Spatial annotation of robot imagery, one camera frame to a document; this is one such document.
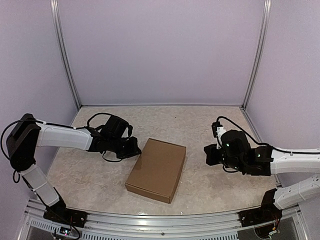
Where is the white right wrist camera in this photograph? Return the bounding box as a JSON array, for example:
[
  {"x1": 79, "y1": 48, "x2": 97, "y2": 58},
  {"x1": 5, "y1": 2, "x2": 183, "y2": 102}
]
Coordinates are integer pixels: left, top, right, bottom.
[{"x1": 211, "y1": 121, "x2": 227, "y2": 150}]

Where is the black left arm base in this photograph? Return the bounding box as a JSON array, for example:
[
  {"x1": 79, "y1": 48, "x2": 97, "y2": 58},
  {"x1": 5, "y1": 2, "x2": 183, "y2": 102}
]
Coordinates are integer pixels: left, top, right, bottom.
[{"x1": 43, "y1": 196, "x2": 88, "y2": 228}]

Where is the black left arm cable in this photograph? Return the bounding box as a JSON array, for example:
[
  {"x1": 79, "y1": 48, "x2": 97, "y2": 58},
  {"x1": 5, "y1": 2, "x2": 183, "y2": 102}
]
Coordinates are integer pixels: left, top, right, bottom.
[{"x1": 0, "y1": 112, "x2": 133, "y2": 185}]

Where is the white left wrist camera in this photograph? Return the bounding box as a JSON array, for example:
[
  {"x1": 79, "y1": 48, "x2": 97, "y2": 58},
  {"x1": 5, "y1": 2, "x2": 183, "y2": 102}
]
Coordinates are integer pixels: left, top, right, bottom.
[{"x1": 127, "y1": 124, "x2": 133, "y2": 138}]

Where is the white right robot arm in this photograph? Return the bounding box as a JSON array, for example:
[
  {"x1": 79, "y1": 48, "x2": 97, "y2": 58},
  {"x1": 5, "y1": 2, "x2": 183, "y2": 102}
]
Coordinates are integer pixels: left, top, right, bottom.
[{"x1": 203, "y1": 126, "x2": 320, "y2": 222}]

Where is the aluminium frame post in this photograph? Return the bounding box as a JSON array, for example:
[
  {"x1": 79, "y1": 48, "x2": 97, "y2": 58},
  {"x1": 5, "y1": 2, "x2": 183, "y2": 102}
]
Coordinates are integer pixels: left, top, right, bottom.
[
  {"x1": 241, "y1": 0, "x2": 272, "y2": 112},
  {"x1": 50, "y1": 0, "x2": 82, "y2": 111}
]

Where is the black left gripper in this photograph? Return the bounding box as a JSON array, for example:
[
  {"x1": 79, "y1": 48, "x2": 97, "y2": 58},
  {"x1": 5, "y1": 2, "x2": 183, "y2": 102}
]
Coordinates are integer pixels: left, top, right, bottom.
[{"x1": 108, "y1": 136, "x2": 142, "y2": 160}]

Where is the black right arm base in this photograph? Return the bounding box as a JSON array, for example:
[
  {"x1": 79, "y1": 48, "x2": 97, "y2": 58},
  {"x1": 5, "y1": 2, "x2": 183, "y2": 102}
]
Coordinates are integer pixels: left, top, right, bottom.
[{"x1": 238, "y1": 188, "x2": 283, "y2": 228}]

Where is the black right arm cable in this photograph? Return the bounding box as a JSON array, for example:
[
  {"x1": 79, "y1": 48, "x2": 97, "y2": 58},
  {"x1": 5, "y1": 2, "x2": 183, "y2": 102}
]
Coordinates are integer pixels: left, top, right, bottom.
[{"x1": 216, "y1": 116, "x2": 320, "y2": 173}]

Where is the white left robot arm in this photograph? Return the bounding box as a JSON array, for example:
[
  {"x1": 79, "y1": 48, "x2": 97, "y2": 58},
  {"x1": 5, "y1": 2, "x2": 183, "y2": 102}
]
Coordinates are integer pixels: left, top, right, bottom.
[{"x1": 0, "y1": 113, "x2": 142, "y2": 223}]

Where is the front aluminium frame rail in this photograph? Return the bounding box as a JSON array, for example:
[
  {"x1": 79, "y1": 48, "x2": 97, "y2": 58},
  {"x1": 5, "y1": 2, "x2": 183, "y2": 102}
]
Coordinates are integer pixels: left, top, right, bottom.
[{"x1": 15, "y1": 199, "x2": 311, "y2": 240}]

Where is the brown cardboard box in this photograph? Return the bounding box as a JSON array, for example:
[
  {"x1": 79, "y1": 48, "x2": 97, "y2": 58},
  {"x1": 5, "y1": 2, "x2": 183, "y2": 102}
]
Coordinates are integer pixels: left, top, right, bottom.
[{"x1": 125, "y1": 138, "x2": 187, "y2": 204}]

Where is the left aluminium frame post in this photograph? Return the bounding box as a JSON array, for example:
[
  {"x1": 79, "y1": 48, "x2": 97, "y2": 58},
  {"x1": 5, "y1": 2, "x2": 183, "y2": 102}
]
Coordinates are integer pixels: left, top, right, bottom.
[{"x1": 50, "y1": 0, "x2": 82, "y2": 111}]

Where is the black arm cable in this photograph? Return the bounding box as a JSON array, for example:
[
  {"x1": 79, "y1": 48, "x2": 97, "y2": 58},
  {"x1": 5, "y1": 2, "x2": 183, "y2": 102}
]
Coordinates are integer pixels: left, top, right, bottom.
[
  {"x1": 0, "y1": 112, "x2": 133, "y2": 185},
  {"x1": 216, "y1": 116, "x2": 320, "y2": 173}
]

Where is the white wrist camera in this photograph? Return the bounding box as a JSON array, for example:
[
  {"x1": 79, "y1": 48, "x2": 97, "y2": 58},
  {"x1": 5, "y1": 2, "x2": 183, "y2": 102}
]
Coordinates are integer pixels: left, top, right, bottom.
[
  {"x1": 211, "y1": 121, "x2": 227, "y2": 150},
  {"x1": 127, "y1": 124, "x2": 133, "y2": 138}
]

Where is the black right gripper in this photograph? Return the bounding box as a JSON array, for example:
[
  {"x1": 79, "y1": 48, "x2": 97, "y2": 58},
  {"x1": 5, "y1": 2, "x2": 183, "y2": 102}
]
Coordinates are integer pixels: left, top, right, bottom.
[{"x1": 203, "y1": 143, "x2": 245, "y2": 172}]

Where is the right aluminium frame post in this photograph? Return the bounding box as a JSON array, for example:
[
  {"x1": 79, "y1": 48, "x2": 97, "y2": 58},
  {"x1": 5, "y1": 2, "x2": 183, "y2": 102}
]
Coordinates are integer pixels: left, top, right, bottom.
[{"x1": 241, "y1": 0, "x2": 272, "y2": 112}]

